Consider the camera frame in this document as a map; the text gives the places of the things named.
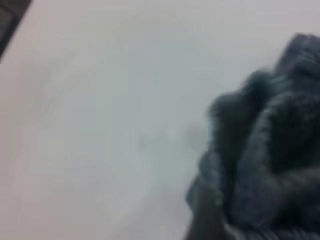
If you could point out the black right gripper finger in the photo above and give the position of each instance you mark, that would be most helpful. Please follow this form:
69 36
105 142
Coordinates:
205 220

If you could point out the blue denim shorts basketball print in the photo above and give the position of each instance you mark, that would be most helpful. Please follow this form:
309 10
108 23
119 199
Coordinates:
275 150

